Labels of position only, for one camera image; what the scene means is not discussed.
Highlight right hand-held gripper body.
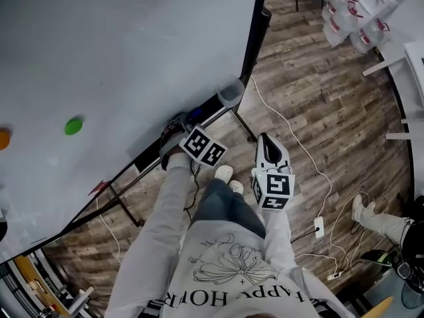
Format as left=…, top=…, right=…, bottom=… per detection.
left=250, top=164, right=296, bottom=211

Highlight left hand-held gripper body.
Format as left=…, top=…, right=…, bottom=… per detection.
left=160, top=124, right=229, bottom=172

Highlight person's right forearm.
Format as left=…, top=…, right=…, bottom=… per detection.
left=263, top=207, right=297, bottom=268

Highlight person's left forearm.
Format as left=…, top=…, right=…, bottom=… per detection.
left=132, top=152, right=195, bottom=271

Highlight large white whiteboard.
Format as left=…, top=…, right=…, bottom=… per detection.
left=0, top=0, right=271, bottom=264

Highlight clear plastic cup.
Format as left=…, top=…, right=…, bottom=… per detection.
left=215, top=74, right=246, bottom=109

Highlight grey blue jeans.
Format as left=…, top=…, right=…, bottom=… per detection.
left=190, top=179, right=266, bottom=238

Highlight white printed sweatshirt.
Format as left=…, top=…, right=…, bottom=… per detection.
left=104, top=219, right=357, bottom=318

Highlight red tape patch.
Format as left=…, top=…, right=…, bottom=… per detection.
left=87, top=180, right=110, bottom=197

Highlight green round magnet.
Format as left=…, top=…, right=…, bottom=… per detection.
left=64, top=117, right=83, bottom=136

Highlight black flat device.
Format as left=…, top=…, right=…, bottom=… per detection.
left=360, top=249, right=392, bottom=266

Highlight group of clear water jugs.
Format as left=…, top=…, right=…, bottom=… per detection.
left=321, top=0, right=392, bottom=54

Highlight white table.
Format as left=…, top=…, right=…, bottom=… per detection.
left=362, top=41, right=424, bottom=142

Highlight wooden table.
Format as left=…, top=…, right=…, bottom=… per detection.
left=13, top=255, right=72, bottom=318

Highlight white power strip cable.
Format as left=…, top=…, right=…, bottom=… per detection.
left=248, top=75, right=333, bottom=219

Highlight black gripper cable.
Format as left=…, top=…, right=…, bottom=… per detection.
left=184, top=162, right=202, bottom=227

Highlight black power cable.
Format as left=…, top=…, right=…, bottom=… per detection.
left=290, top=229, right=319, bottom=244

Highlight tangled white cable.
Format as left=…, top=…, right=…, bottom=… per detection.
left=294, top=190, right=372, bottom=278

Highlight long white floor cable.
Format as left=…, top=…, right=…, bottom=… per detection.
left=95, top=197, right=123, bottom=265

